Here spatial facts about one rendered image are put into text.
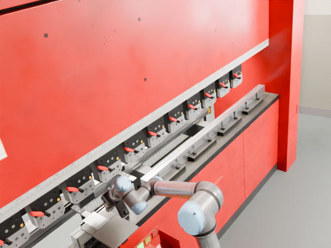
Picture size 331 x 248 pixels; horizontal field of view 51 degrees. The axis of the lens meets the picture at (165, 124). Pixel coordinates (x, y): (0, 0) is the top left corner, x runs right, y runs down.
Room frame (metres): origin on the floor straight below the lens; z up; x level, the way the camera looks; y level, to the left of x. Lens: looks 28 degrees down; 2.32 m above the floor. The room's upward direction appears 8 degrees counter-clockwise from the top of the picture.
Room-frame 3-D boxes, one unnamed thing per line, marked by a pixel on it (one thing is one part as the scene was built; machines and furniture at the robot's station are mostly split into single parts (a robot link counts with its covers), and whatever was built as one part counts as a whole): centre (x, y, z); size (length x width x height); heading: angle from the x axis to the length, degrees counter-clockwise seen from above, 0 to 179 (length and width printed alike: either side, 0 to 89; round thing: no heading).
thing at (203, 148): (2.21, -0.25, 0.89); 0.30 x 0.05 x 0.03; 137
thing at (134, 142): (1.79, 0.22, 1.26); 0.15 x 0.09 x 0.17; 137
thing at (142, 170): (2.21, 0.35, 0.81); 0.64 x 0.08 x 0.14; 47
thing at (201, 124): (2.76, -0.17, 0.81); 0.64 x 0.08 x 0.14; 47
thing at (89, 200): (1.52, 0.48, 1.13); 0.10 x 0.02 x 0.10; 137
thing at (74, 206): (1.62, 0.60, 1.01); 0.26 x 0.12 x 0.05; 47
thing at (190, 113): (2.22, -0.19, 1.26); 0.15 x 0.09 x 0.17; 137
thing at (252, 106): (2.79, -0.80, 0.89); 0.30 x 0.05 x 0.03; 137
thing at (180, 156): (2.43, -0.38, 0.92); 1.68 x 0.06 x 0.10; 137
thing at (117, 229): (1.41, 0.38, 1.00); 0.26 x 0.18 x 0.01; 47
